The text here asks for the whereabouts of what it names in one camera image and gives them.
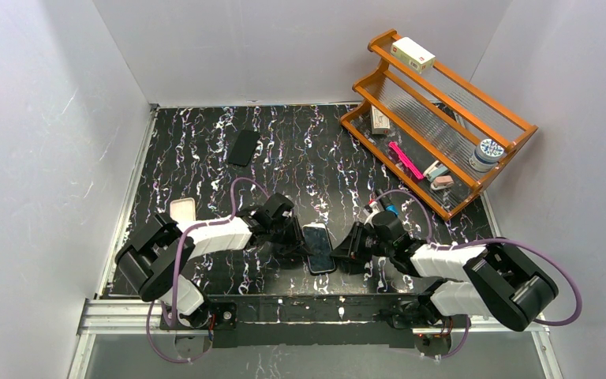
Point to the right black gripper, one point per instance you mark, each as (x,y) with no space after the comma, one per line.
(357,242)

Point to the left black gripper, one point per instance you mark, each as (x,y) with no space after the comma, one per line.
(289,233)

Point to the black phone case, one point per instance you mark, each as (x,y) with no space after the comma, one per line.
(243,148)
(318,248)

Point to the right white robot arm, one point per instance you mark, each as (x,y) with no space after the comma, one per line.
(488,279)

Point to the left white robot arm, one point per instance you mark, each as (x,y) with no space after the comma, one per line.
(152,260)

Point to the flat black phone case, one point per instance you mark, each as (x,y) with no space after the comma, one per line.
(243,148)

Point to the beige phone case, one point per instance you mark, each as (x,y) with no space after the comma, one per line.
(183,210)

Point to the blue capped black marker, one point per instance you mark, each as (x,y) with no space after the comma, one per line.
(392,208)

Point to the pink comb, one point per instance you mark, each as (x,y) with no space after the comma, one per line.
(405,161)

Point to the small white red box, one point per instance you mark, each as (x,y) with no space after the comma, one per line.
(380,123)

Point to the orange wooden shelf rack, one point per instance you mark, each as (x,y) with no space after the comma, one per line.
(435,115)

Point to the white box on shelf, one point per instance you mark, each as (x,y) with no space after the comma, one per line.
(412,54)

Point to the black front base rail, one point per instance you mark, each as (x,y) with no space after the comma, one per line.
(302,320)

